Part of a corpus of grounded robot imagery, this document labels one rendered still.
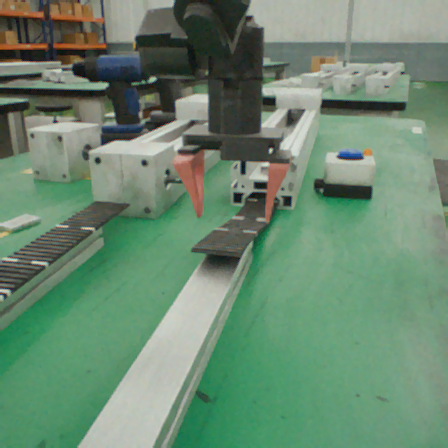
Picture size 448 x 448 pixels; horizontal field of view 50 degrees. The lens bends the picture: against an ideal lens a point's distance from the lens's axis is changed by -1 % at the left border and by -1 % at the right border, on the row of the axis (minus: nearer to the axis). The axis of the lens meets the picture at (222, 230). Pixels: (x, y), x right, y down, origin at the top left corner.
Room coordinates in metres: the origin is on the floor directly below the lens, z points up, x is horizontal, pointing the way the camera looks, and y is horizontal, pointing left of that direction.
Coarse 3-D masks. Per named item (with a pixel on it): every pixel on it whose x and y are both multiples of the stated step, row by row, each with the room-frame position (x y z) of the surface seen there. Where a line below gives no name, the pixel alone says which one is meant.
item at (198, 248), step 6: (192, 246) 0.45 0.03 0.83; (198, 246) 0.45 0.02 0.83; (204, 246) 0.45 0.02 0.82; (210, 246) 0.45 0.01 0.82; (216, 246) 0.45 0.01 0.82; (222, 246) 0.45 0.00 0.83; (228, 246) 0.45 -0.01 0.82; (198, 252) 0.44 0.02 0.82; (204, 252) 0.44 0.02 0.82; (210, 252) 0.44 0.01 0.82; (216, 252) 0.44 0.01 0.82; (222, 252) 0.44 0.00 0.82; (228, 252) 0.44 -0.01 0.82; (234, 252) 0.44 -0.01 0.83; (240, 252) 0.44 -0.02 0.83
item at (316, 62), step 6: (312, 60) 4.57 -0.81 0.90; (318, 60) 4.55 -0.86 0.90; (324, 60) 4.53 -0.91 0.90; (330, 60) 4.52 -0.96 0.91; (336, 60) 4.76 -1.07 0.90; (312, 66) 4.56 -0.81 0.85; (318, 66) 4.55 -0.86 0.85; (312, 72) 4.56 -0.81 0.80; (144, 108) 4.73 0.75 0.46; (150, 108) 4.74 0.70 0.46; (156, 108) 4.74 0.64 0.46; (144, 114) 4.69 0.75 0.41
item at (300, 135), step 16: (288, 112) 1.28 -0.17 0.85; (288, 128) 1.13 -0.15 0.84; (304, 128) 0.96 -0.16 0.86; (288, 144) 0.79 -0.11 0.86; (304, 144) 0.85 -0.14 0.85; (304, 160) 0.91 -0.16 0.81; (240, 176) 0.72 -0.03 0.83; (256, 176) 0.73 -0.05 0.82; (288, 176) 0.71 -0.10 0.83; (240, 192) 0.72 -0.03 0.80; (288, 192) 0.71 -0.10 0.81; (288, 208) 0.71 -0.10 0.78
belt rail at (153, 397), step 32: (224, 256) 0.46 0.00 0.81; (192, 288) 0.39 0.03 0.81; (224, 288) 0.39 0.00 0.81; (192, 320) 0.34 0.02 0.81; (224, 320) 0.38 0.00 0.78; (160, 352) 0.29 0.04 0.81; (192, 352) 0.29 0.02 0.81; (128, 384) 0.26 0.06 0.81; (160, 384) 0.26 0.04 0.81; (192, 384) 0.28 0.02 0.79; (128, 416) 0.23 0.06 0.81; (160, 416) 0.23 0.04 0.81
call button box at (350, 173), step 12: (336, 156) 0.80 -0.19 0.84; (372, 156) 0.82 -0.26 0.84; (336, 168) 0.77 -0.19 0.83; (348, 168) 0.76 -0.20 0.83; (360, 168) 0.76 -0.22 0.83; (372, 168) 0.76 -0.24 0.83; (324, 180) 0.77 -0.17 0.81; (336, 180) 0.77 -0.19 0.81; (348, 180) 0.76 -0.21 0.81; (360, 180) 0.76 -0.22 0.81; (372, 180) 0.76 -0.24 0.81; (324, 192) 0.77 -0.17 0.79; (336, 192) 0.77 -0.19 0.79; (348, 192) 0.76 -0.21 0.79; (360, 192) 0.76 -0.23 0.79; (372, 192) 0.76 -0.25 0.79
